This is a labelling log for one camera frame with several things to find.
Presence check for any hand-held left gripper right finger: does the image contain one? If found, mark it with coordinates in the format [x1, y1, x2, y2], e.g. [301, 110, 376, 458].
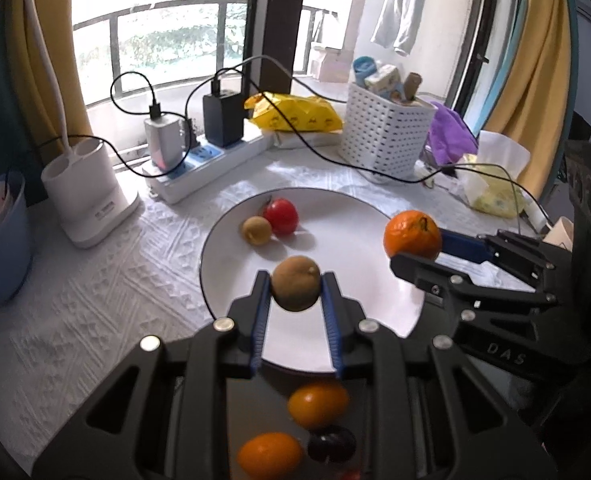
[320, 271, 559, 480]

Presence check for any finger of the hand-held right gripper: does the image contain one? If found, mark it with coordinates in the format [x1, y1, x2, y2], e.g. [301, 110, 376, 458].
[438, 229, 557, 292]
[390, 252, 559, 312]

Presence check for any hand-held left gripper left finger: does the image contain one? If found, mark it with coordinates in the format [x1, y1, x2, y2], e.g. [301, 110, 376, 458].
[31, 270, 271, 480]

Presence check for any large brown kiwi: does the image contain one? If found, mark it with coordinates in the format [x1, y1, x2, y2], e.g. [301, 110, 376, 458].
[271, 255, 322, 312]

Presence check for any mandarin orange with stem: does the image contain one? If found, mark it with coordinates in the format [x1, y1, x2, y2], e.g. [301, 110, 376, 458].
[384, 210, 443, 261]

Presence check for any white shallow bowl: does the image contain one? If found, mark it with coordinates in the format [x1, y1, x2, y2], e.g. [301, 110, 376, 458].
[199, 187, 429, 374]

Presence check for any small orange kumquat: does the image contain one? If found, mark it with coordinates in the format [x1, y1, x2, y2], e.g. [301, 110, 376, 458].
[288, 380, 350, 430]
[236, 432, 305, 480]

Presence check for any dark purple plum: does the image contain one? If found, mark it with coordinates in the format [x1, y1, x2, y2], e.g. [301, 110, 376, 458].
[307, 425, 357, 465]

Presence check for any white paper cup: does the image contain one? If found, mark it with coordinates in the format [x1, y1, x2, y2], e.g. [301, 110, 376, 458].
[543, 217, 575, 252]

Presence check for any yellow tissue pack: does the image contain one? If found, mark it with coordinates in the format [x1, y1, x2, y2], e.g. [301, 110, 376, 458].
[463, 130, 532, 219]

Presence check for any small brown kiwi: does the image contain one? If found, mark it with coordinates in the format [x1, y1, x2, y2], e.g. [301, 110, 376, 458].
[241, 216, 273, 246]

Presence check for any grey-green round mat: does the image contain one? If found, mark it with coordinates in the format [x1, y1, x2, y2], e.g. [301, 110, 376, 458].
[225, 372, 366, 480]

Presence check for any purple cloth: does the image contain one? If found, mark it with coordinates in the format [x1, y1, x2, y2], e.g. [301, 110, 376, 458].
[428, 101, 479, 166]

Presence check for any white perforated basket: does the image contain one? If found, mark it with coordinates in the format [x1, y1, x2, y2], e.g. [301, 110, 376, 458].
[339, 82, 439, 181]

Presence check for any white power strip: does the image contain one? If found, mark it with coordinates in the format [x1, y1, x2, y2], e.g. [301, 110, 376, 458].
[142, 132, 276, 206]

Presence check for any brown tube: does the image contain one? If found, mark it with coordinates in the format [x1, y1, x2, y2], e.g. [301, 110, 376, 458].
[403, 72, 423, 104]

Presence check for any yellow curtain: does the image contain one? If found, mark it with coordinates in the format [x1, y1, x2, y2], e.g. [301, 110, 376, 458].
[5, 0, 94, 161]
[483, 0, 573, 201]

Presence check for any white printed carton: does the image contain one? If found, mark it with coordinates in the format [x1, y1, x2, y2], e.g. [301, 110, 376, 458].
[364, 64, 404, 102]

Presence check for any black charger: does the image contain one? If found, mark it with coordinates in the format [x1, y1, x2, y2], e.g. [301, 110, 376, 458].
[202, 91, 246, 148]

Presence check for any grey charger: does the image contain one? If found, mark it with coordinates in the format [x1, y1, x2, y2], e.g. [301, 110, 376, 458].
[144, 115, 186, 172]

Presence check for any teal curtain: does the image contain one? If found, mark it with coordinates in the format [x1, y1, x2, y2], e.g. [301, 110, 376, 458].
[0, 20, 46, 206]
[558, 0, 582, 196]

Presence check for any yellow plastic bag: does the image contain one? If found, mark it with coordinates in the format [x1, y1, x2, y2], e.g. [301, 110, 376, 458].
[244, 92, 345, 134]

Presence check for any blue lidded bottle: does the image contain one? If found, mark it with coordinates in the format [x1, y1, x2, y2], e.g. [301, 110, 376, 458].
[353, 56, 379, 89]

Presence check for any white desk lamp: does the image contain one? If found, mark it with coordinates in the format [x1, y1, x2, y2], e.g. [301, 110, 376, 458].
[22, 0, 141, 250]

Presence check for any white balcony box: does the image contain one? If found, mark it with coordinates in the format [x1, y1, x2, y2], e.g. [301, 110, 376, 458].
[309, 42, 352, 84]

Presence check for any grey hanging garment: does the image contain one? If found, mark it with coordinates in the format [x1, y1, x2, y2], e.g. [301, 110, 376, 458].
[370, 0, 432, 57]

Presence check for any blue plastic basin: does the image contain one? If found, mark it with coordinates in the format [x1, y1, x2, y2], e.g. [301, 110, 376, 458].
[0, 170, 34, 306]

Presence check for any balcony railing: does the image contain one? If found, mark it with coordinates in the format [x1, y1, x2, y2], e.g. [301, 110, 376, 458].
[72, 0, 326, 111]

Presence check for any long black cable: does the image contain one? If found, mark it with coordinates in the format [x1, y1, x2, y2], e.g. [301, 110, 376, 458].
[213, 55, 549, 226]

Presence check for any black looped charger cable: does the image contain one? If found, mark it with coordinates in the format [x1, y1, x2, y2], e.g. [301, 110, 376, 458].
[111, 72, 164, 119]

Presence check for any dark window frame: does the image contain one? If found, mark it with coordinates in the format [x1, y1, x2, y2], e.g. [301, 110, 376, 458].
[242, 0, 509, 113]

